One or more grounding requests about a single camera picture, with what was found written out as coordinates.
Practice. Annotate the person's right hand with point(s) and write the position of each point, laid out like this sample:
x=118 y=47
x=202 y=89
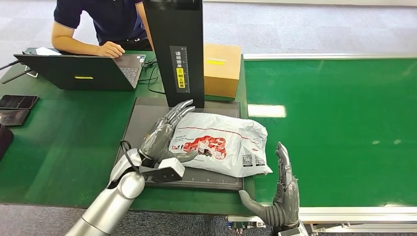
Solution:
x=110 y=49

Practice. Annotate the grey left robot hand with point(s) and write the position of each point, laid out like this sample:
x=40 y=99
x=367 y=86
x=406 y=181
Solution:
x=158 y=140

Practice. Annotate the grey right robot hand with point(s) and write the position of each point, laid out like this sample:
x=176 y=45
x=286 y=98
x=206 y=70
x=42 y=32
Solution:
x=286 y=202

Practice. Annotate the white plastic mailer package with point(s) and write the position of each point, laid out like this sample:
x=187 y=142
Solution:
x=228 y=136

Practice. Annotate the person's right forearm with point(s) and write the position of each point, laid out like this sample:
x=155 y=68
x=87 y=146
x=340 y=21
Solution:
x=71 y=45

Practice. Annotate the person's left forearm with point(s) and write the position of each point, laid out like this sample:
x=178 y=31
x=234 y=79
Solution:
x=142 y=19

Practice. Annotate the dark grey scale platform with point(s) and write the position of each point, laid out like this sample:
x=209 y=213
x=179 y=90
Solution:
x=143 y=120

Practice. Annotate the person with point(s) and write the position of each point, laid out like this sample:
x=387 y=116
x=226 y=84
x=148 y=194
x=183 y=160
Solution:
x=107 y=19

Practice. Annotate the black laptop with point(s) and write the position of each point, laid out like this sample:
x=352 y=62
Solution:
x=75 y=71

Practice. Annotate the white paper sheet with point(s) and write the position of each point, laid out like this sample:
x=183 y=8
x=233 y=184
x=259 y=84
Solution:
x=47 y=51

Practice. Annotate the black scale scanner column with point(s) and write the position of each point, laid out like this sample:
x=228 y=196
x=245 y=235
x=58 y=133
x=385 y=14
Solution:
x=172 y=32

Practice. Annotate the small white clip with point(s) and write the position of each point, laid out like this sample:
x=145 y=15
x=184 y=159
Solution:
x=32 y=73

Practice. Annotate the green conveyor belt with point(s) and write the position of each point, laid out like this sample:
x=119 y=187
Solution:
x=332 y=130

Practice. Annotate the brown cardboard box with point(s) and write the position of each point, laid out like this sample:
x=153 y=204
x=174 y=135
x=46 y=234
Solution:
x=223 y=75

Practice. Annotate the black slanted rod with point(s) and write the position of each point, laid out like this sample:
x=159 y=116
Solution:
x=16 y=77

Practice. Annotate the black smartphone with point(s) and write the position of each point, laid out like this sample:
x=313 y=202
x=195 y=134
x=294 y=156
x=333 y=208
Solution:
x=18 y=102

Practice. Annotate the dark grey flat pouch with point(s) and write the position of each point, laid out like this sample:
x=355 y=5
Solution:
x=13 y=118

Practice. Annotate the dark rounded object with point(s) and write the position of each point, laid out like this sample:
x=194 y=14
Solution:
x=5 y=140

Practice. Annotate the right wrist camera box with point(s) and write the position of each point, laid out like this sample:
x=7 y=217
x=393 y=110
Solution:
x=291 y=232

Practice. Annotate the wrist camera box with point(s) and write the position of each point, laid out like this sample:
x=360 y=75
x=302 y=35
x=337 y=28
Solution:
x=291 y=232
x=167 y=171

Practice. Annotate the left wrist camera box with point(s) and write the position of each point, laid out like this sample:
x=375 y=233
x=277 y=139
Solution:
x=167 y=171

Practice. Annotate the metal connector bracket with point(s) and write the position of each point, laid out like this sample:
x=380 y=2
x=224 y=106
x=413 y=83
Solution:
x=244 y=224

